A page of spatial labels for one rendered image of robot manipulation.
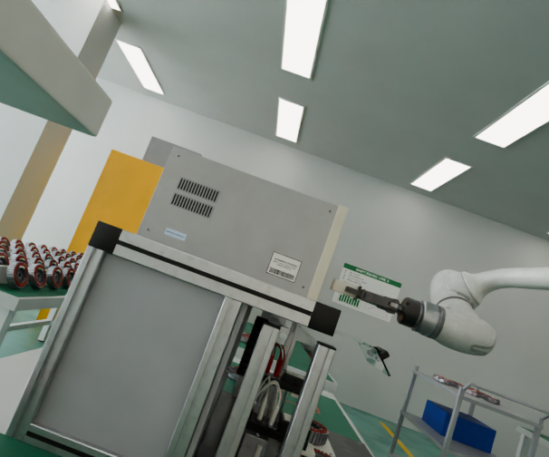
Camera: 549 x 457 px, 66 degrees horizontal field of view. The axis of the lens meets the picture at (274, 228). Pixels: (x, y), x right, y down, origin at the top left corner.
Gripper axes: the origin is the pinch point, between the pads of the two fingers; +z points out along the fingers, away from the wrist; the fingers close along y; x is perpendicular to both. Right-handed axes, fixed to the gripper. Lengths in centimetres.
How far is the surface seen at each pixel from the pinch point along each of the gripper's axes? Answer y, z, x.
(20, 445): -44, 47, -43
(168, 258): -42, 37, -9
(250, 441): -24.2, 12.1, -37.0
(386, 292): 512, -149, 54
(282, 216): -28.8, 21.8, 7.3
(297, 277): -28.7, 14.5, -3.4
